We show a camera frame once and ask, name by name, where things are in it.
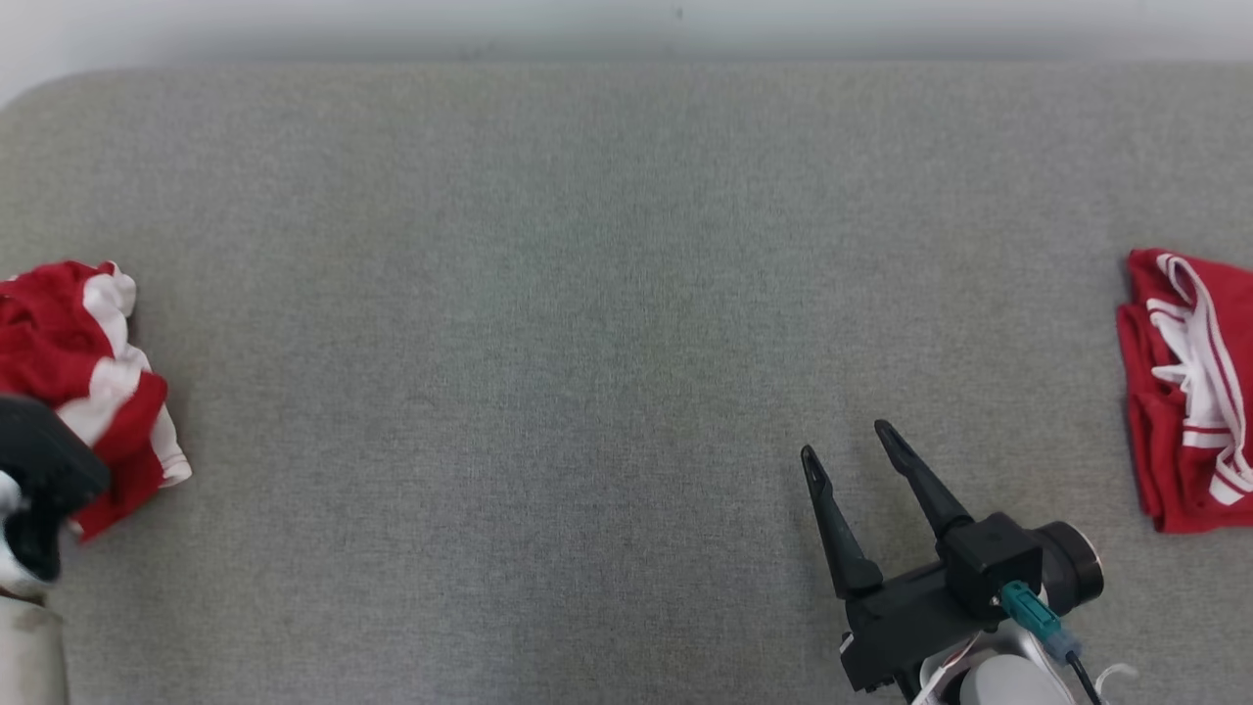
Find red basketball jersey white sleeves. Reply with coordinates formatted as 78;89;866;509
1116;248;1253;535

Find teal plug right camera cable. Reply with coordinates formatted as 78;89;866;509
998;580;1102;705

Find grey fabric sofa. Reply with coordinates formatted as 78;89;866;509
0;61;1253;705

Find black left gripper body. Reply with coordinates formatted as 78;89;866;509
0;395;111;585

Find red shorts white side stripe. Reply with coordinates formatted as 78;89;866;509
0;259;193;542

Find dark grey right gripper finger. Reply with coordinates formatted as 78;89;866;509
874;420;976;541
801;446;885;599

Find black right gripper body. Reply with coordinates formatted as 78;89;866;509
839;560;1011;696

